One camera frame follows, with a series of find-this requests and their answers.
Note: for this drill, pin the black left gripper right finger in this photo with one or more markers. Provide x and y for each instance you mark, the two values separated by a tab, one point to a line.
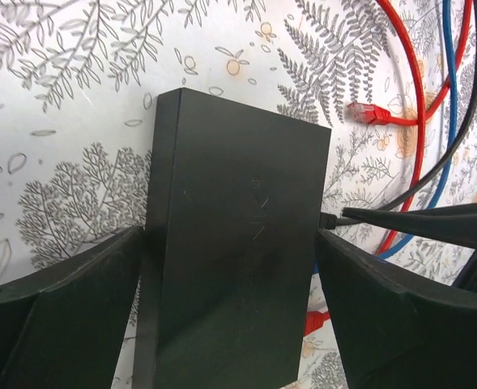
394	328

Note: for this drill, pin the floral patterned table mat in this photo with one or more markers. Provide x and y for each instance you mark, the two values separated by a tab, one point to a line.
394	81

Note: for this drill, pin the black network switch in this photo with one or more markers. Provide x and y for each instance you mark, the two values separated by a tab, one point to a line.
233	205

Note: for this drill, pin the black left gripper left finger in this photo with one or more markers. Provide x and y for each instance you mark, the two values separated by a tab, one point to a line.
63	326

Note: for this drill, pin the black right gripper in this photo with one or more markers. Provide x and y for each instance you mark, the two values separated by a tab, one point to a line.
454	224

